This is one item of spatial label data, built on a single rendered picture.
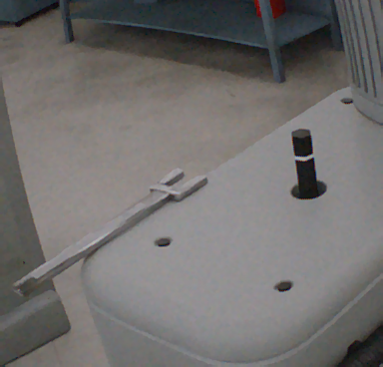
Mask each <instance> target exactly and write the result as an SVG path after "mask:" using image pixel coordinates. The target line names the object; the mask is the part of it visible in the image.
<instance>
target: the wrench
mask: <svg viewBox="0 0 383 367"><path fill-rule="evenodd" d="M184 177H185V173H184V170H181V169H175V170H173V171H172V172H170V173H169V174H167V175H166V176H164V177H163V178H161V179H160V180H158V181H157V182H156V183H154V184H153V185H151V186H150V192H151V194H149V195H148V196H146V197H145V198H143V199H142V200H140V201H139V202H137V203H136V204H134V205H133V206H131V207H129V208H128V209H126V210H125V211H123V212H122V213H120V214H119V215H117V216H116V217H114V218H111V219H110V220H108V221H107V222H105V223H103V225H101V226H100V227H98V228H97V229H95V230H94V231H92V232H91V233H89V235H87V236H86V237H85V236H84V237H83V238H81V239H80V240H79V241H77V242H76V243H74V244H73V245H71V246H69V247H68V248H66V249H65V250H64V251H63V252H61V253H58V255H56V256H55V257H53V258H52V259H49V260H48V261H47V262H46V263H44V264H42V265H41V266H39V268H37V269H34V271H32V272H31V273H28V274H27V275H26V276H25V277H24V276H23V278H21V279H20V280H18V281H17V282H16V283H14V284H12V285H11V286H12V289H13V291H15V292H17V293H18V294H20V295H22V296H24V297H25V296H27V294H30V293H31V292H32V291H34V290H36V289H37V288H38V287H40V286H42V284H45V283H46V282H47V281H49V280H51V279H52V278H54V277H55V276H56V275H59V274H60V273H61V272H62V271H64V270H66V269H67V268H69V267H70V266H72V264H73V265H74V264H75V263H77V262H78V261H79V260H80V259H82V258H85V257H86V256H88V254H90V253H91V252H93V251H94V250H96V249H98V248H99V247H101V246H102V245H104V244H105V243H106V242H108V241H109V240H111V239H112V238H114V236H116V235H119V234H120V233H122V232H123V231H125V230H126V229H128V228H129V227H131V226H132V225H134V224H135V223H137V222H138V221H140V220H141V219H143V218H144V217H146V216H147V215H149V214H150V213H152V212H153V211H155V210H156V209H158V208H159V207H161V206H162V205H164V204H165V203H167V202H168V201H169V200H170V199H171V200H174V201H181V200H183V199H184V198H186V197H189V196H190V195H192V194H193V193H194V192H196V190H197V189H199V188H200V187H202V186H203V185H205V184H208V178H207V177H206V176H202V175H199V176H196V177H195V178H193V179H192V180H190V181H189V182H187V183H185V184H184V185H182V186H181V187H179V188H175V187H172V186H171V185H173V184H175V183H177V182H179V181H180V180H182V179H183V178H184Z"/></svg>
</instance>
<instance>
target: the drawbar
mask: <svg viewBox="0 0 383 367"><path fill-rule="evenodd" d="M291 139H292V146H293V153H294V156H295V157H301V158H306V157H308V156H310V155H313V154H314V152H313V144H312V137H311V131H310V130H309V129H302V128H299V129H298V130H295V131H293V132H291ZM294 161H295V168H296V175H297V183H298V190H299V197H300V199H314V198H318V183H317V176H316V168H315V160H314V157H313V158H310V159H308V160H307V161H301V160H294Z"/></svg>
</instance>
